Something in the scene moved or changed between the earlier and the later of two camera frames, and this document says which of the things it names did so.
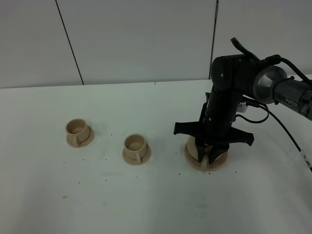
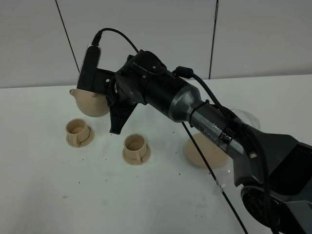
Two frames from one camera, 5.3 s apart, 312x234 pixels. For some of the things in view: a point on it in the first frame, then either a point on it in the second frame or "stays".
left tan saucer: [85, 142] stays
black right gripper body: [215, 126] to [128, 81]
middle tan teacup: [135, 146] stays
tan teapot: [192, 149] to [91, 104]
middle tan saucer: [134, 162] stays
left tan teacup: [77, 130] stays
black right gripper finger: [216, 149] to [120, 111]
